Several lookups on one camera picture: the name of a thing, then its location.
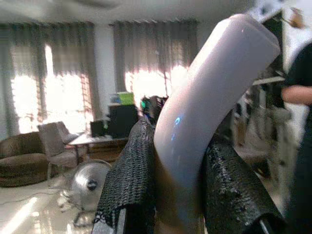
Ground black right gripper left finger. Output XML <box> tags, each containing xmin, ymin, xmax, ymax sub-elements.
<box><xmin>93</xmin><ymin>118</ymin><xmax>157</xmax><ymax>234</ymax></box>

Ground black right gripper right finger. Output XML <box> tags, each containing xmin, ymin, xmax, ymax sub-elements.
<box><xmin>203</xmin><ymin>140</ymin><xmax>288</xmax><ymax>234</ymax></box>

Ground white curved vacuum handle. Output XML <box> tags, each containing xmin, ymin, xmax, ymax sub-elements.
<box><xmin>153</xmin><ymin>13</ymin><xmax>281</xmax><ymax>234</ymax></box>

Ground silver floor fan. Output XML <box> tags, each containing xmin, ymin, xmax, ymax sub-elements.
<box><xmin>72</xmin><ymin>159</ymin><xmax>113</xmax><ymax>212</ymax></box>

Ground wooden table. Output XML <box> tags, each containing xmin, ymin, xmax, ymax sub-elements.
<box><xmin>69</xmin><ymin>133</ymin><xmax>130</xmax><ymax>166</ymax></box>

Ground black computer monitor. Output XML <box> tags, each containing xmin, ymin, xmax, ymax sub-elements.
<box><xmin>108</xmin><ymin>104</ymin><xmax>139</xmax><ymax>138</ymax></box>

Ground small black box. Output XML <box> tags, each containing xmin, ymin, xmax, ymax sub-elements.
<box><xmin>90</xmin><ymin>120</ymin><xmax>108</xmax><ymax>137</ymax></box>

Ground green box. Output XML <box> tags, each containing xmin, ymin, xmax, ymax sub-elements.
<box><xmin>109</xmin><ymin>92</ymin><xmax>135</xmax><ymax>106</ymax></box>

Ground beige chair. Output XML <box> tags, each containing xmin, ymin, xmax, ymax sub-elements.
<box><xmin>38</xmin><ymin>121</ymin><xmax>85</xmax><ymax>180</ymax></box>

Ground person in black shirt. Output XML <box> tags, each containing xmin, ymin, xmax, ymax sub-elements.
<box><xmin>281</xmin><ymin>42</ymin><xmax>312</xmax><ymax>234</ymax></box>

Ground brown round sofa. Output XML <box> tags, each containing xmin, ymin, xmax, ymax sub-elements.
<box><xmin>0</xmin><ymin>131</ymin><xmax>49</xmax><ymax>188</ymax></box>

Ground grey curtain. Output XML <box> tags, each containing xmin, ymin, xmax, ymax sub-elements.
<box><xmin>0</xmin><ymin>21</ymin><xmax>103</xmax><ymax>141</ymax></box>
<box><xmin>109</xmin><ymin>19</ymin><xmax>199</xmax><ymax>98</ymax></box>

